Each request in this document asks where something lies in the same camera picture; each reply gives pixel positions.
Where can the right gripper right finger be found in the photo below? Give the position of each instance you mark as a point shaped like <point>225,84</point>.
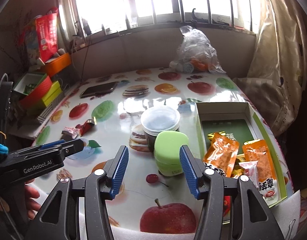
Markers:
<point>207,185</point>

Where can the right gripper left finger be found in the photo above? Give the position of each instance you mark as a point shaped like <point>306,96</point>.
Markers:
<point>102,185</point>

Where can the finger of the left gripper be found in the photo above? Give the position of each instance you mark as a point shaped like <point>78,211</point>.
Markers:
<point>52,144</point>
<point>71,147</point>

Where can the red black snack packet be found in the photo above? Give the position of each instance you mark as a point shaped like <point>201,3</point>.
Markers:
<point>88,125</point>

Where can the large orange snack packet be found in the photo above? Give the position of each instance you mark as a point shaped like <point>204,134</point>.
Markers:
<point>221,155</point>

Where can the long gold snack bar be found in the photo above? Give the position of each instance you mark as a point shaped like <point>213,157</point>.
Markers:
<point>238,170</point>

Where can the pink white snack packet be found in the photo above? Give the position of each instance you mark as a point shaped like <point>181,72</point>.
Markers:
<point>250,170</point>

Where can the person's left hand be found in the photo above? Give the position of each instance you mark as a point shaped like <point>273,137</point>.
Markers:
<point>30,194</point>

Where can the striped black white box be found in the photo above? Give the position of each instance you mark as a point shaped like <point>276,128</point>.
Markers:
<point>44,115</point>

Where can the light green plastic container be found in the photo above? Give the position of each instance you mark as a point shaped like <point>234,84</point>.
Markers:
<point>167,152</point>

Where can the green white cardboard box tray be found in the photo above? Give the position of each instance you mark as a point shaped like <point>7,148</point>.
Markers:
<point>240,122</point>

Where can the yellow green box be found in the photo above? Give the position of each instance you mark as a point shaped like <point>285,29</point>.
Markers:
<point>49,97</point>

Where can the red rimmed open box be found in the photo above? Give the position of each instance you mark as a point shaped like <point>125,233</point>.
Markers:
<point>31,87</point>

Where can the black smartphone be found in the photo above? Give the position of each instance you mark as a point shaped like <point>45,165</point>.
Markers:
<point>99,90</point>

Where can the orange plastic bin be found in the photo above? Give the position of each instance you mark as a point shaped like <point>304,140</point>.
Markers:
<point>54,67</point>

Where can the dark jar with clear lid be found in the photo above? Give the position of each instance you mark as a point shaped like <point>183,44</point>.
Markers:
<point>158,119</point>

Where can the red printed package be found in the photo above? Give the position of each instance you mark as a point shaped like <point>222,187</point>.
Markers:
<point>46,30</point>

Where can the beige curtain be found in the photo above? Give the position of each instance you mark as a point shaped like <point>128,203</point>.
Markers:
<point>277,75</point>

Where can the clear plastic bag of items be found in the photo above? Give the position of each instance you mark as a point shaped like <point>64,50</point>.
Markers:
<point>195,54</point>

